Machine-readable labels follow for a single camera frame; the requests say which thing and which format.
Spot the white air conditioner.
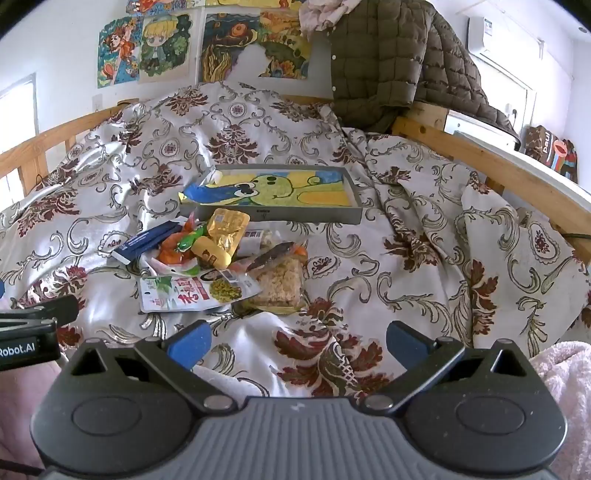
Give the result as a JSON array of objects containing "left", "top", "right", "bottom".
[{"left": 466, "top": 16, "right": 546, "bottom": 62}]

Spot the green sausage stick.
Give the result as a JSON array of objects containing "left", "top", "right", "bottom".
[{"left": 178, "top": 231, "right": 205, "bottom": 253}]

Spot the pink fluffy blanket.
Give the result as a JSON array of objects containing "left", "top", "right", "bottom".
[{"left": 527, "top": 340, "right": 591, "bottom": 480}]

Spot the small white snack packet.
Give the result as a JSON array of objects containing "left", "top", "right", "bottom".
[{"left": 237, "top": 229, "right": 283, "bottom": 257}]

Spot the painted green creature picture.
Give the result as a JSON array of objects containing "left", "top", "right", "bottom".
[{"left": 181, "top": 168, "right": 361, "bottom": 208}]

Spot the white board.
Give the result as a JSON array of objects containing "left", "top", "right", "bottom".
[{"left": 444, "top": 111, "right": 591, "bottom": 200}]

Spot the orange snack packet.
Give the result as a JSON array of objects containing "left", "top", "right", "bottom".
[{"left": 157, "top": 230, "right": 200, "bottom": 266}]

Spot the dried fish packet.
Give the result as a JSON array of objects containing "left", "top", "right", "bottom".
[{"left": 245, "top": 242, "right": 296, "bottom": 273}]

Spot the small yellow snack packet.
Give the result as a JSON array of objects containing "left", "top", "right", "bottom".
[{"left": 191, "top": 239, "right": 236, "bottom": 271}]

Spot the pink white snack packet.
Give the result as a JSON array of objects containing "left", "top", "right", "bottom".
[{"left": 140, "top": 253, "right": 200, "bottom": 278}]

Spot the black cable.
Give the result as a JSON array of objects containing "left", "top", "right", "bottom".
[{"left": 0, "top": 460, "right": 44, "bottom": 477}]

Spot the flying figure wall poster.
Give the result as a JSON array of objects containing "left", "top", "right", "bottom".
[{"left": 126, "top": 0, "right": 206, "bottom": 14}]

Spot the white door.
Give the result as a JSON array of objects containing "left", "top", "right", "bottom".
[{"left": 478, "top": 58, "right": 539, "bottom": 141}]

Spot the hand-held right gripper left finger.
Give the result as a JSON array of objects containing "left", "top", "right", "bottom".
[{"left": 69, "top": 320, "right": 237, "bottom": 414}]

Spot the gold foil packet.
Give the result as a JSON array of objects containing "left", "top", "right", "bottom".
[{"left": 205, "top": 209, "right": 250, "bottom": 259}]

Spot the brown printed bag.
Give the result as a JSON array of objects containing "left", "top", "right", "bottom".
[{"left": 524, "top": 126, "right": 579, "bottom": 184}]

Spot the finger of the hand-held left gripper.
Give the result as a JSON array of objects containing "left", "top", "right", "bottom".
[{"left": 0, "top": 295, "right": 80, "bottom": 326}]

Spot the wooden bed frame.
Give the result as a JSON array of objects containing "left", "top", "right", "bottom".
[{"left": 0, "top": 98, "right": 591, "bottom": 252}]

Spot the blond figure wall poster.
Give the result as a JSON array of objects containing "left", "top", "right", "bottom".
[{"left": 137, "top": 11, "right": 195, "bottom": 85}]

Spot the grey shallow tray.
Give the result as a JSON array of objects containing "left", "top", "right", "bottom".
[{"left": 179, "top": 164, "right": 365, "bottom": 225}]

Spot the olive quilted jacket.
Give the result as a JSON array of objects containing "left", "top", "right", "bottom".
[{"left": 327, "top": 0, "right": 522, "bottom": 138}]

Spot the fish and seaweed wall poster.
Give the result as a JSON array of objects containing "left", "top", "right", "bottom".
[{"left": 200, "top": 10, "right": 315, "bottom": 81}]

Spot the clear rice cracker packet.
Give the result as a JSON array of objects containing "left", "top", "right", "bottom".
[{"left": 244, "top": 256, "right": 308, "bottom": 311}]

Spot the window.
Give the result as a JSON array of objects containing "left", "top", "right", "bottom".
[{"left": 0, "top": 73, "right": 38, "bottom": 144}]

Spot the white green pea packet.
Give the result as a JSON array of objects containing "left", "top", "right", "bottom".
[{"left": 139, "top": 271, "right": 262, "bottom": 315}]

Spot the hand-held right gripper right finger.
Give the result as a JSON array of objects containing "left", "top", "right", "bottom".
[{"left": 362, "top": 320, "right": 528, "bottom": 413}]

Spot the orange-haired figure wall poster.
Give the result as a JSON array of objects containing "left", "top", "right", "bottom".
[{"left": 97, "top": 16, "right": 145, "bottom": 89}]

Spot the floral printed blanket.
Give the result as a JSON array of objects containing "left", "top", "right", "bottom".
[{"left": 0, "top": 80, "right": 591, "bottom": 398}]

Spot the blue white sachet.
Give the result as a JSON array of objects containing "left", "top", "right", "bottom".
[
  {"left": 112, "top": 225, "right": 172, "bottom": 265},
  {"left": 139, "top": 220, "right": 186, "bottom": 250}
]

